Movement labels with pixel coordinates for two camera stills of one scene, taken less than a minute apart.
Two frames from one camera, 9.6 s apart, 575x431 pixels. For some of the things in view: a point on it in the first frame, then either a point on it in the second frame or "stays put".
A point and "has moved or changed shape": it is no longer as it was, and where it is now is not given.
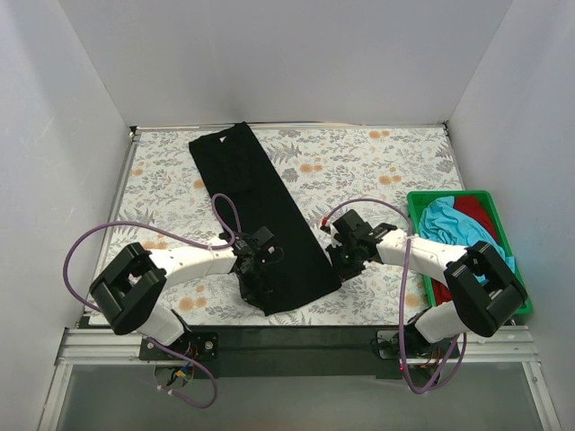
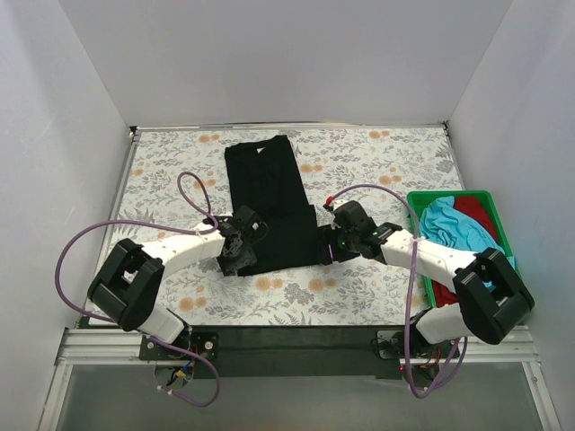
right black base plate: [387, 344] stays put
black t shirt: [281, 266] has moved or changed shape
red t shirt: [479, 209] stays put
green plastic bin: [417, 202] stays put
